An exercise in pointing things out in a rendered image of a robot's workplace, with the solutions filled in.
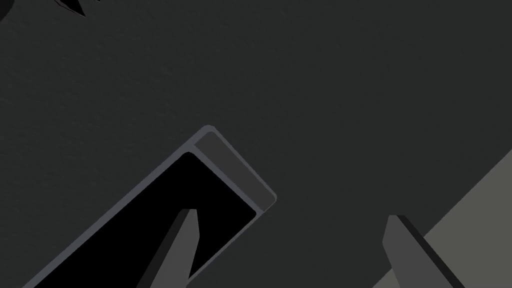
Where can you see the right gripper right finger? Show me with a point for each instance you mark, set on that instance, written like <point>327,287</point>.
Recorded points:
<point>412,256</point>

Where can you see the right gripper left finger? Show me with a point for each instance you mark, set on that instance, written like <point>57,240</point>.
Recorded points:
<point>176,256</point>

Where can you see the black tablet with grey frame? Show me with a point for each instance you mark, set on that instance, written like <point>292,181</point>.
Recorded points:
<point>132,232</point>

